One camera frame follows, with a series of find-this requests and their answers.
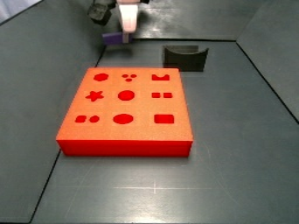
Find black curved fixture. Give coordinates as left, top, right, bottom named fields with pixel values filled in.
left=162, top=45, right=209, bottom=72

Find purple rectangular block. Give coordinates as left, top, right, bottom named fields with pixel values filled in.
left=102, top=32, right=126, bottom=46

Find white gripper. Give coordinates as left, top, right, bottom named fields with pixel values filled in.
left=116, top=0, right=138, bottom=43

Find orange red shape board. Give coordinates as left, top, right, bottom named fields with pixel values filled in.
left=56, top=67, right=192, bottom=157

